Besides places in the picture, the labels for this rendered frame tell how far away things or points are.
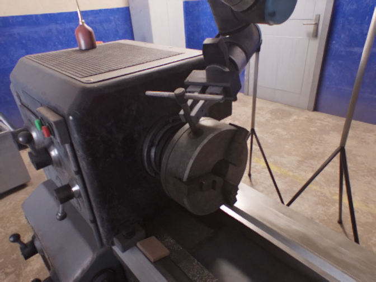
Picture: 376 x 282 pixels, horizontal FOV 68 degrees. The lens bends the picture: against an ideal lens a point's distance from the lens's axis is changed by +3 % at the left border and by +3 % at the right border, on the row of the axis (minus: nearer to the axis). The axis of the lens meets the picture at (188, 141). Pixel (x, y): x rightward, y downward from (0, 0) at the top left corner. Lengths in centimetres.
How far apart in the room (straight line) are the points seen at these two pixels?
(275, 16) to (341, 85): 321
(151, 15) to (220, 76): 348
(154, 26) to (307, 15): 195
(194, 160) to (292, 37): 338
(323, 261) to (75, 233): 75
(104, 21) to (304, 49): 270
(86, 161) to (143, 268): 34
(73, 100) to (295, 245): 71
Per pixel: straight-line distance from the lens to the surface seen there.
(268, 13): 62
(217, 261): 98
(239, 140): 70
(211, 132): 64
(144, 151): 78
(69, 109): 68
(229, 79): 65
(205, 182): 64
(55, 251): 106
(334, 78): 381
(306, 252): 89
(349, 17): 368
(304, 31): 383
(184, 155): 63
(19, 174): 290
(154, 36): 414
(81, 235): 100
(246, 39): 77
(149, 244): 87
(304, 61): 387
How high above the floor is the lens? 151
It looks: 29 degrees down
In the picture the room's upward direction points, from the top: 4 degrees counter-clockwise
